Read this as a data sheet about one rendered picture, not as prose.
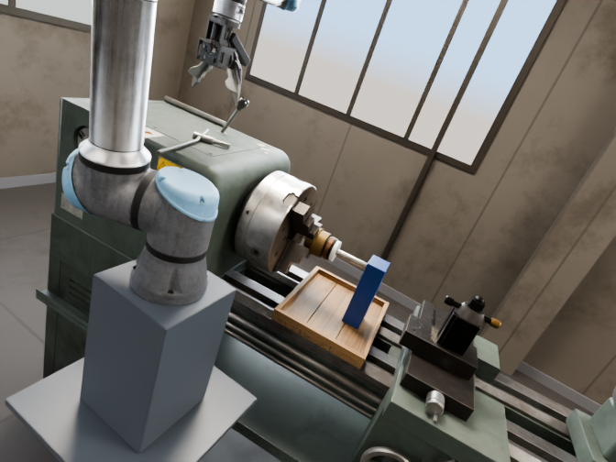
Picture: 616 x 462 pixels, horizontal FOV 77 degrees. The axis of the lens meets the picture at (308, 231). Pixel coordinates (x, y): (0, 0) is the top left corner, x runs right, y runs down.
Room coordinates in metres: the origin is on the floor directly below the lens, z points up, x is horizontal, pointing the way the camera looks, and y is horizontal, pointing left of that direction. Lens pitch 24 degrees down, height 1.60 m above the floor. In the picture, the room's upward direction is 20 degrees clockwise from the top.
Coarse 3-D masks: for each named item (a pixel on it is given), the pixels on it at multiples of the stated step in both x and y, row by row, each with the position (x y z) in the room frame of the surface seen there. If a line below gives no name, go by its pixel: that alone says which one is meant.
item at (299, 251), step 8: (288, 240) 1.11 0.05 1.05; (288, 248) 1.10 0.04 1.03; (296, 248) 1.10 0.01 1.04; (304, 248) 1.10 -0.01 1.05; (280, 256) 1.09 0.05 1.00; (288, 256) 1.09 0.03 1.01; (296, 256) 1.09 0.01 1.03; (304, 256) 1.08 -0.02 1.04; (280, 264) 1.07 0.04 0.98; (288, 264) 1.07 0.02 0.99
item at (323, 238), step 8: (320, 232) 1.11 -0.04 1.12; (304, 240) 1.10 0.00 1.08; (312, 240) 1.10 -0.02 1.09; (320, 240) 1.09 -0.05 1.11; (328, 240) 1.10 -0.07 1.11; (336, 240) 1.10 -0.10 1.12; (312, 248) 1.08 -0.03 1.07; (320, 248) 1.08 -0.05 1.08; (328, 248) 1.08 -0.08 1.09; (320, 256) 1.10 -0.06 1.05; (328, 256) 1.07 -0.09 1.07
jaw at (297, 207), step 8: (288, 200) 1.07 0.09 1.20; (296, 200) 1.07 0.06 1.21; (296, 208) 1.06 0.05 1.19; (304, 208) 1.07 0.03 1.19; (296, 216) 1.06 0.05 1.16; (304, 216) 1.06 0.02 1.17; (312, 216) 1.10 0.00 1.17; (296, 224) 1.08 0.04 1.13; (304, 224) 1.07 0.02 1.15; (312, 224) 1.10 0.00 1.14; (304, 232) 1.09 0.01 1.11; (312, 232) 1.08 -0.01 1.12
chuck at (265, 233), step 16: (288, 176) 1.17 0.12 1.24; (272, 192) 1.07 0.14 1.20; (288, 192) 1.08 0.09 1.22; (304, 192) 1.12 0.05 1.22; (256, 208) 1.03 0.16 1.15; (272, 208) 1.03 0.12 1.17; (288, 208) 1.04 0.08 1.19; (256, 224) 1.01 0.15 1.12; (272, 224) 1.01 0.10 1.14; (288, 224) 1.07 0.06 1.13; (256, 240) 1.01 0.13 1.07; (272, 240) 0.99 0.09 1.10; (256, 256) 1.02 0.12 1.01; (272, 256) 1.03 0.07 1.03; (272, 272) 1.10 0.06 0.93
